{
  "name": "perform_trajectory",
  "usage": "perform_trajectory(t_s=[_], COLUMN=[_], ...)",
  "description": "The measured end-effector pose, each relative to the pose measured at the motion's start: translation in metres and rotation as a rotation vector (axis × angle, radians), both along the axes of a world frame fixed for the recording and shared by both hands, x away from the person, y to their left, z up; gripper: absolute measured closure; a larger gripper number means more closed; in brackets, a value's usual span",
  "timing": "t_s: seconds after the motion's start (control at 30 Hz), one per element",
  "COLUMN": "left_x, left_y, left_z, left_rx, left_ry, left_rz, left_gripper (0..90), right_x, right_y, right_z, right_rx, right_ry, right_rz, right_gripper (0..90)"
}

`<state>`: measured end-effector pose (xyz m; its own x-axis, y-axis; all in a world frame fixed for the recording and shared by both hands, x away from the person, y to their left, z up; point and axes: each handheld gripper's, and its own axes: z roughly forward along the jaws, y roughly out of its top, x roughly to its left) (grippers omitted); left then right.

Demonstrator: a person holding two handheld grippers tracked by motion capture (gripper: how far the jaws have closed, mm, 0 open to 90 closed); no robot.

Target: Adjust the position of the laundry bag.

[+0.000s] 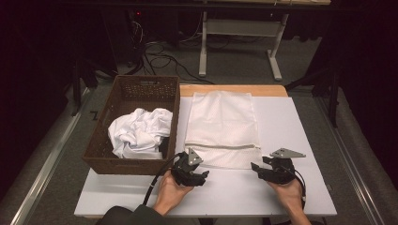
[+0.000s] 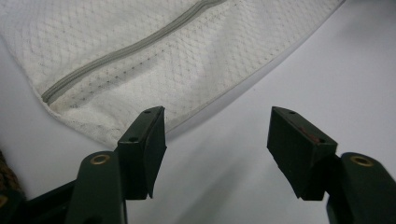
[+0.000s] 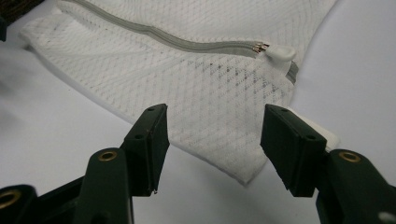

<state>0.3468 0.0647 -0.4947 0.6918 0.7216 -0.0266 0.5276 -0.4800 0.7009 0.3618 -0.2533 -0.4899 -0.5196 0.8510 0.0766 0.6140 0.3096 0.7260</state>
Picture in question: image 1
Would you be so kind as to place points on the metal floor rail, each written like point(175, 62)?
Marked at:
point(350, 162)
point(47, 172)

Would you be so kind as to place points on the dark box with red light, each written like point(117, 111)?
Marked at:
point(137, 18)

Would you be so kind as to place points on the black metal stand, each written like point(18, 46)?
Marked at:
point(334, 93)
point(76, 81)

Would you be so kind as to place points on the white mesh laundry bag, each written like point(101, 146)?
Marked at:
point(222, 122)

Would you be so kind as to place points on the white shirt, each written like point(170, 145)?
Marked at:
point(137, 131)

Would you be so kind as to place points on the white metal desk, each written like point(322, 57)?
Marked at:
point(241, 27)

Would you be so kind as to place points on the white board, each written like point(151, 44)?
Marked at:
point(237, 193)

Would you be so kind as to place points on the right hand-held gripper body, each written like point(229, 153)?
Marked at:
point(281, 172)

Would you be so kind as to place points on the person's right hand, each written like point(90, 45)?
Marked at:
point(291, 195)

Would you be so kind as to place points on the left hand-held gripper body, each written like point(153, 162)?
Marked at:
point(183, 168)

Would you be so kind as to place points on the brown woven basket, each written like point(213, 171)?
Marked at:
point(137, 90)

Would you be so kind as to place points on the person's left hand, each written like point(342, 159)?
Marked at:
point(170, 193)

